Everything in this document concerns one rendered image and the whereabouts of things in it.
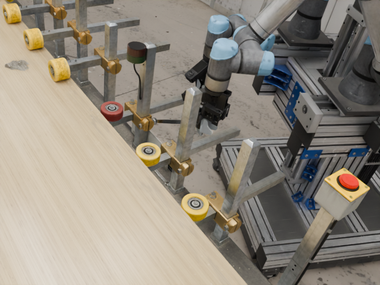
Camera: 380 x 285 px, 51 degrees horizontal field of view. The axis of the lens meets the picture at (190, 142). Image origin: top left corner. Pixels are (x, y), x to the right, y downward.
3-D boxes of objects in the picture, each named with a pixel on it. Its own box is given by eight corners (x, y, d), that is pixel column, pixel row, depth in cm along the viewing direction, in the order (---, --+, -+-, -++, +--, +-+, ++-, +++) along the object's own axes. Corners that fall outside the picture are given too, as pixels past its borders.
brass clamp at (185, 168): (172, 149, 144) (173, 138, 141) (194, 173, 137) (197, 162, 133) (158, 155, 141) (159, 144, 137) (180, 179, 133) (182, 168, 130)
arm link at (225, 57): (244, 50, 114) (215, 47, 112) (235, 82, 121) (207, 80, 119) (238, 37, 119) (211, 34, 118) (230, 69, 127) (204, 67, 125)
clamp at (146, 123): (134, 109, 156) (135, 99, 153) (153, 129, 149) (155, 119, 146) (122, 113, 153) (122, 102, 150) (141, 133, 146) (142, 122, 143)
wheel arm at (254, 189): (276, 176, 144) (280, 168, 142) (283, 182, 143) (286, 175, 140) (180, 226, 121) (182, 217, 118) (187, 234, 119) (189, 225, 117)
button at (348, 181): (344, 175, 86) (347, 169, 85) (359, 188, 83) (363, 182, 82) (333, 182, 83) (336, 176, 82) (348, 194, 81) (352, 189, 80)
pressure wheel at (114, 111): (115, 122, 153) (116, 97, 145) (125, 134, 148) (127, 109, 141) (96, 128, 148) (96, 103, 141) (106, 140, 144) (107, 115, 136)
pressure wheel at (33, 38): (37, 24, 160) (45, 40, 159) (35, 34, 167) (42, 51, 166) (22, 26, 157) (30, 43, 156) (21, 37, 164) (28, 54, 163)
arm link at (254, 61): (269, 41, 125) (236, 37, 123) (278, 59, 117) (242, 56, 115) (262, 63, 130) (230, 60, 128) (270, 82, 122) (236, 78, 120)
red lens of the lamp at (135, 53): (139, 46, 130) (139, 40, 129) (149, 55, 127) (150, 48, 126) (123, 49, 127) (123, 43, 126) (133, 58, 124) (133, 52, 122)
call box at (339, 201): (330, 190, 92) (344, 166, 87) (355, 211, 88) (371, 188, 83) (311, 202, 88) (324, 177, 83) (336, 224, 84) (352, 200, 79)
